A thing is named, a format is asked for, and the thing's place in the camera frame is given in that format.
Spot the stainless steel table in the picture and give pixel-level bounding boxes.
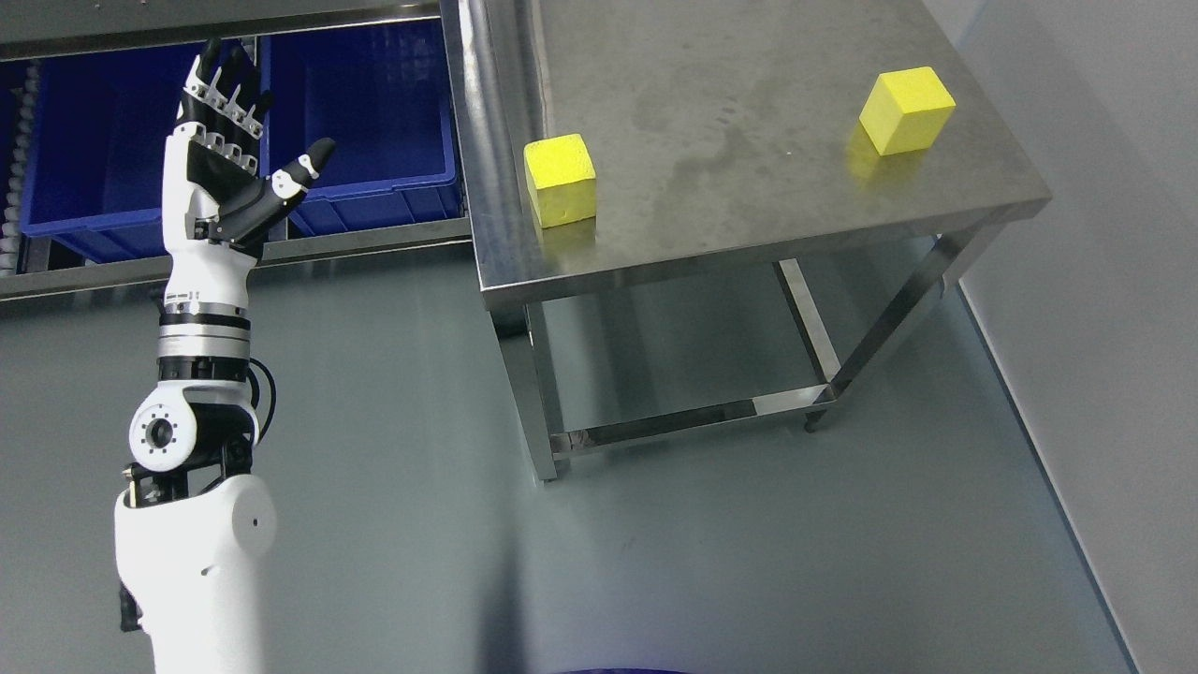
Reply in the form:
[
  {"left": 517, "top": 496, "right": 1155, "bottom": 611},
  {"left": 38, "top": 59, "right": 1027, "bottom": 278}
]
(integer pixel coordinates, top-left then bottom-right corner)
[{"left": 440, "top": 1, "right": 1051, "bottom": 482}]

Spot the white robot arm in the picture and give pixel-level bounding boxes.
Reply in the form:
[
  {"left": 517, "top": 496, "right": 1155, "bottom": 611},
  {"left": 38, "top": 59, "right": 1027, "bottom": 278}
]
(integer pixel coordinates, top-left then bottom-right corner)
[{"left": 114, "top": 296, "right": 277, "bottom": 673}]

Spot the blue plastic bin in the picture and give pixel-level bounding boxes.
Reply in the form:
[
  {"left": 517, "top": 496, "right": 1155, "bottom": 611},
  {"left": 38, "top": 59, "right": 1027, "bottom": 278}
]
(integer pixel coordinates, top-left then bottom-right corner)
[
  {"left": 19, "top": 41, "right": 218, "bottom": 265},
  {"left": 258, "top": 19, "right": 462, "bottom": 236}
]

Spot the yellow foam block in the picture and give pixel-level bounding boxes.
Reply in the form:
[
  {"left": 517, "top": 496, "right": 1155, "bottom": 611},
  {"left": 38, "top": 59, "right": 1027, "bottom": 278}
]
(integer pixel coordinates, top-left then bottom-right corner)
[{"left": 524, "top": 133, "right": 595, "bottom": 227}]

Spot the yellow foam cube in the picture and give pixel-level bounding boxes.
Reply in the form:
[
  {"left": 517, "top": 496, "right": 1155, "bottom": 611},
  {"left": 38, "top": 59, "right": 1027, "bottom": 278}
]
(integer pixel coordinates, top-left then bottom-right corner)
[{"left": 859, "top": 66, "right": 956, "bottom": 156}]

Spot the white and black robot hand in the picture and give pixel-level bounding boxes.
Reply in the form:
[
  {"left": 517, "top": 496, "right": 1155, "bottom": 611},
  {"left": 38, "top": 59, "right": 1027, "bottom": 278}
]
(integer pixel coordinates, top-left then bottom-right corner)
[{"left": 161, "top": 38, "right": 335, "bottom": 315}]

